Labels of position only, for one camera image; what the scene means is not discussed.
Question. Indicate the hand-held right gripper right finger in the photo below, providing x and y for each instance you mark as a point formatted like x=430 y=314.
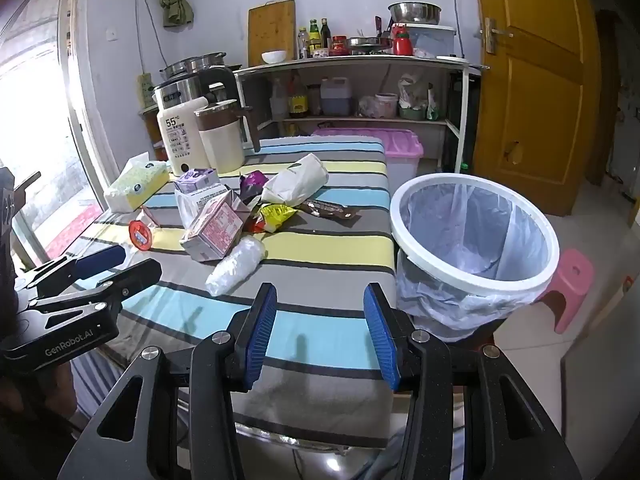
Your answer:
x=379 y=335

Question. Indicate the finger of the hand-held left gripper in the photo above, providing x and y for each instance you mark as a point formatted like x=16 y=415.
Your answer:
x=100 y=259
x=140 y=274

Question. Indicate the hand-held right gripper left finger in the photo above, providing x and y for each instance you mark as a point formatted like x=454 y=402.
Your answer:
x=261 y=335

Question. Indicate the small pink white carton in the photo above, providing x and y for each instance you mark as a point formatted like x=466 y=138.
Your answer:
x=149 y=215

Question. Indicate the clear plastic wrapper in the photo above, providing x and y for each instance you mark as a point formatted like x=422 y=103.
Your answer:
x=235 y=265

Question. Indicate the pink printed carton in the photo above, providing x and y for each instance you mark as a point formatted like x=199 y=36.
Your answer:
x=215 y=232

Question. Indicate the white printed packet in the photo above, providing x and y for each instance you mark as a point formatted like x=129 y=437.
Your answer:
x=192 y=202

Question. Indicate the purple drink carton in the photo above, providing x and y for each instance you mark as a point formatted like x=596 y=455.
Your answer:
x=197 y=180

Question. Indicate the yellow snack wrapper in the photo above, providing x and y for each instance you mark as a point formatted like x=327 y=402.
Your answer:
x=275 y=216

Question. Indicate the brown bar wrapper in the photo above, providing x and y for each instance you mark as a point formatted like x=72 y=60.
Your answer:
x=330 y=210

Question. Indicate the translucent bin liner bag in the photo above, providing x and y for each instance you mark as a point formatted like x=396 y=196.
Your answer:
x=475 y=230

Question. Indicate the purple snack wrapper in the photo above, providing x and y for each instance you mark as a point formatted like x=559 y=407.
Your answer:
x=252 y=182

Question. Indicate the white round bin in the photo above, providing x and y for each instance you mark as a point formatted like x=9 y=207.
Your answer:
x=520 y=287

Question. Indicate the white paper bag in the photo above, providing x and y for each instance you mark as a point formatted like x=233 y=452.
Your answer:
x=295 y=180

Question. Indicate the person's left hand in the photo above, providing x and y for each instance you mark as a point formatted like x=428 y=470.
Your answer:
x=30 y=395

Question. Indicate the red doormat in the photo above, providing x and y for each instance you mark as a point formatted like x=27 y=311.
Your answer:
x=75 y=230

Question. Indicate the yellow green tissue pack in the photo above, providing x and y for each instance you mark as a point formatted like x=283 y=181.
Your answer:
x=135 y=187

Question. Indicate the striped tablecloth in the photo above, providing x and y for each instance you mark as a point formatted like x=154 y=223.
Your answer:
x=310 y=260

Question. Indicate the white thermos 55 label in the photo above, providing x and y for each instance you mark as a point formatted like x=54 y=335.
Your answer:
x=182 y=135

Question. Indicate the cream and brown kettle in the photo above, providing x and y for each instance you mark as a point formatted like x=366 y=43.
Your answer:
x=220 y=145

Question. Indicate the sliding glass door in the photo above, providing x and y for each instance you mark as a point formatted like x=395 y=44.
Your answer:
x=80 y=85

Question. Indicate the yellowish power strip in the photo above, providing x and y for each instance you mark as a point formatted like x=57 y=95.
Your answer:
x=146 y=90

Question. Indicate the pink lidded storage box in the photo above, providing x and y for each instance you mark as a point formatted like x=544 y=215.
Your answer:
x=380 y=147

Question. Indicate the pink plastic stool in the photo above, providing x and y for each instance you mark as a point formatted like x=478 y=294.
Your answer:
x=572 y=280

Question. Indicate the clear plastic bottle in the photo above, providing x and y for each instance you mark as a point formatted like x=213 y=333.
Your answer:
x=279 y=102

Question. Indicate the white refrigerator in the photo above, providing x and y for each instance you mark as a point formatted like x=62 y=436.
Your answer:
x=600 y=385

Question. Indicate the pinkish plastic bag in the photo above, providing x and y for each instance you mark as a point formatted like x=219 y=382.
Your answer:
x=367 y=107

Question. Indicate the small white pail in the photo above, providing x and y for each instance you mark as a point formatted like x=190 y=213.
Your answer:
x=386 y=105

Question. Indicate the amber oil bottle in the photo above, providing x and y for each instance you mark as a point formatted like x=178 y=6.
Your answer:
x=297 y=100

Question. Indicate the green basin with bags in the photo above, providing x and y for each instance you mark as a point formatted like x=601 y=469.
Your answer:
x=417 y=100

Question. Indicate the small white bowl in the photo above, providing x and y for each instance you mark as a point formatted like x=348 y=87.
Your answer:
x=274 y=57

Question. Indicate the yellow wooden door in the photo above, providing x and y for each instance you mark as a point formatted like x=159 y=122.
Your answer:
x=535 y=110

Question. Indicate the white shelf unit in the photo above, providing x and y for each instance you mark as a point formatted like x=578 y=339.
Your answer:
x=350 y=62

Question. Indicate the wooden cutting board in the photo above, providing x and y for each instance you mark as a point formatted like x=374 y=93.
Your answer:
x=272 y=30

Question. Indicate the clear sauce bottle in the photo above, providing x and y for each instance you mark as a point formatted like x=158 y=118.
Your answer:
x=303 y=42

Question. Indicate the white flat lid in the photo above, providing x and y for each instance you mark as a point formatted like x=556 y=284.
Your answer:
x=451 y=58

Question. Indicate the red plastic bottle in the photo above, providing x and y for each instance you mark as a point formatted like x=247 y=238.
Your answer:
x=401 y=45

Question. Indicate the steel pan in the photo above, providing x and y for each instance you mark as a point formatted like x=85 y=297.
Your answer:
x=367 y=44

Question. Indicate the red jar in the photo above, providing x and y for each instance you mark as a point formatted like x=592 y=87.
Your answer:
x=338 y=46

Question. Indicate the green yellow label bottle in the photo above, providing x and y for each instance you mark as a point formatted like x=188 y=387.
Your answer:
x=314 y=37

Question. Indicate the clear white lidded container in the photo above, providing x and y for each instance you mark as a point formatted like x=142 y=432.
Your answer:
x=432 y=40

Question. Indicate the dark sauce bottle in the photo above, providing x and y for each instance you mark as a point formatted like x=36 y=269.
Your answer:
x=326 y=34

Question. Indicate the large steel bowl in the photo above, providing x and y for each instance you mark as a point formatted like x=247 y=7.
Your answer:
x=415 y=12

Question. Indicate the white wall socket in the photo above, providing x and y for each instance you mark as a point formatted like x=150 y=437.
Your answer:
x=113 y=34

